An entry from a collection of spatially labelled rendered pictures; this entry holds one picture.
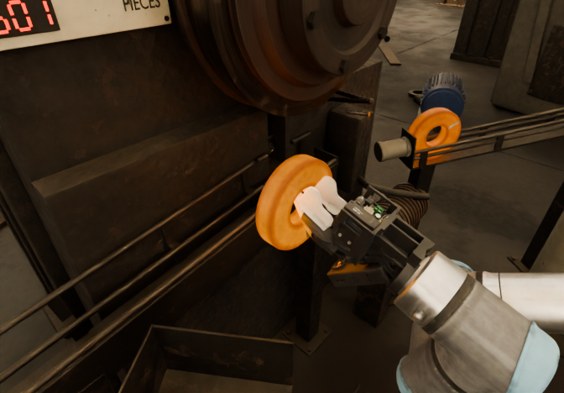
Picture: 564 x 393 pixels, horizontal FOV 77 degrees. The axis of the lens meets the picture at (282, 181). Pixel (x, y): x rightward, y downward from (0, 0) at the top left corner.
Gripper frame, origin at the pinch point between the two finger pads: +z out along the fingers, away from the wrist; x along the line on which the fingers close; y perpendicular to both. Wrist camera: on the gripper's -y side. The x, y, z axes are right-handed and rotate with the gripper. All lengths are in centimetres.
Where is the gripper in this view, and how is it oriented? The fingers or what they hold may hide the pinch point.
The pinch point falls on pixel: (297, 193)
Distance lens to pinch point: 55.5
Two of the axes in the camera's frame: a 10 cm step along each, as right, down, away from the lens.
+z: -7.1, -5.9, 3.8
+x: -6.8, 4.2, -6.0
